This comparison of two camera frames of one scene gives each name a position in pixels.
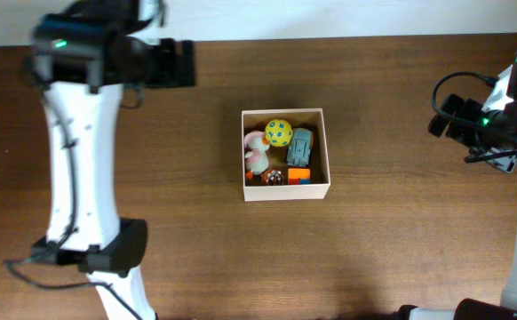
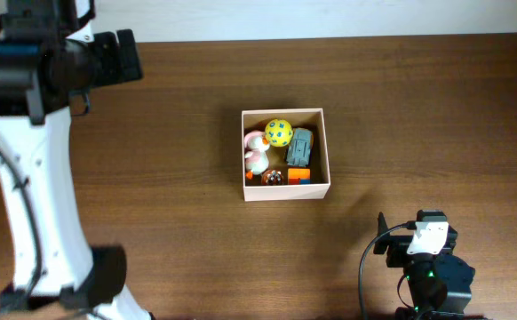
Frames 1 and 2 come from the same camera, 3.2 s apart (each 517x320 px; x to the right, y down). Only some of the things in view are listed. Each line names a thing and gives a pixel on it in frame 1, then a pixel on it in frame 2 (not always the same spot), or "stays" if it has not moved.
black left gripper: [178, 75] -> [129, 69]
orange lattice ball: [272, 177] stays
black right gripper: [466, 108] -> [398, 247]
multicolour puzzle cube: [298, 176] stays
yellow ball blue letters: [278, 132] stays
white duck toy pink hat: [257, 157] stays
